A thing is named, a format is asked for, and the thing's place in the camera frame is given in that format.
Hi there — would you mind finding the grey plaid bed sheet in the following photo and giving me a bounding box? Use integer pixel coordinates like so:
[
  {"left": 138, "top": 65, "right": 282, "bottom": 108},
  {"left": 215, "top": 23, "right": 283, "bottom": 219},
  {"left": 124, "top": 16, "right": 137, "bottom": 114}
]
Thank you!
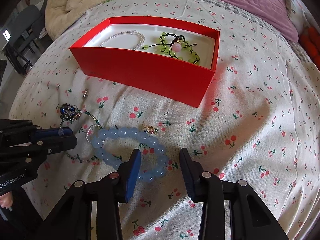
[{"left": 105, "top": 0, "right": 311, "bottom": 66}]

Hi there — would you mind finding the grey chair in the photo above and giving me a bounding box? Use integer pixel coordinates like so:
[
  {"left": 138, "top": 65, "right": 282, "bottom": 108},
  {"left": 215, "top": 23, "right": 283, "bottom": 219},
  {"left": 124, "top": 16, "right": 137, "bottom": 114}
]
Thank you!
[{"left": 2, "top": 4, "right": 44, "bottom": 76}]

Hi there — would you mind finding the clear crystal bead bracelet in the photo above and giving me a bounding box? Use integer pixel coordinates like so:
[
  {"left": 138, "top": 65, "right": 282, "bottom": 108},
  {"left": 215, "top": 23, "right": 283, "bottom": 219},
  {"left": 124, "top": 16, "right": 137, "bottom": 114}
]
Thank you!
[{"left": 99, "top": 30, "right": 146, "bottom": 51}]

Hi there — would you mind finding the green bead black cord bracelet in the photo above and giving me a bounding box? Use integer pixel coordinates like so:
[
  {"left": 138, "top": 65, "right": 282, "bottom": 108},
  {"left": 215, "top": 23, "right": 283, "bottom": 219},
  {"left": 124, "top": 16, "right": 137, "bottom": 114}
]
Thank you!
[{"left": 141, "top": 31, "right": 201, "bottom": 66}]

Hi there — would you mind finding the red jewelry box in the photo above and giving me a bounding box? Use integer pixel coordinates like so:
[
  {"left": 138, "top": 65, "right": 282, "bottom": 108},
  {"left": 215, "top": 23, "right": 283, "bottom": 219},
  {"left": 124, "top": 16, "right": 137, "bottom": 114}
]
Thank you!
[{"left": 70, "top": 16, "right": 220, "bottom": 107}]

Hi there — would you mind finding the multicolour seed bead necklace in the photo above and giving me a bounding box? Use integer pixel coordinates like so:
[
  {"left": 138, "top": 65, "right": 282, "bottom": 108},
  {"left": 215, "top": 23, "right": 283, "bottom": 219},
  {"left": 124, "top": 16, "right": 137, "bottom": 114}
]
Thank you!
[{"left": 58, "top": 109, "right": 104, "bottom": 164}]

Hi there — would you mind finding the light blue bead bracelet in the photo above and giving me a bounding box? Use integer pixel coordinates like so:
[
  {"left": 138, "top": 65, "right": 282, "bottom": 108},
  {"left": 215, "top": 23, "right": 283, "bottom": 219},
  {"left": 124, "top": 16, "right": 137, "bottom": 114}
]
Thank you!
[{"left": 90, "top": 126, "right": 170, "bottom": 182}]

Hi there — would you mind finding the left hand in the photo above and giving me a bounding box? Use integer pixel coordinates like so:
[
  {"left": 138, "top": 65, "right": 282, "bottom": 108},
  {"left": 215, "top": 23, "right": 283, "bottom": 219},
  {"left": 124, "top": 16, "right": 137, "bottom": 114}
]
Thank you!
[{"left": 0, "top": 192, "right": 13, "bottom": 209}]

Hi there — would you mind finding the cherry print bed sheet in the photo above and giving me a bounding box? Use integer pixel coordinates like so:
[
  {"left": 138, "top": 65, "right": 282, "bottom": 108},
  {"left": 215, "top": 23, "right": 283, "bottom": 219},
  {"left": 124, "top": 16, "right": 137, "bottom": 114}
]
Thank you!
[{"left": 9, "top": 2, "right": 319, "bottom": 239}]

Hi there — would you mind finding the red orange plush toy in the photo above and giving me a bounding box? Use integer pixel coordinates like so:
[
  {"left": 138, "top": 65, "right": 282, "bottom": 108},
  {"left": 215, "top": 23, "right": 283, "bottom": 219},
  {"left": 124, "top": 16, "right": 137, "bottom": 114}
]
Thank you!
[{"left": 299, "top": 26, "right": 320, "bottom": 69}]

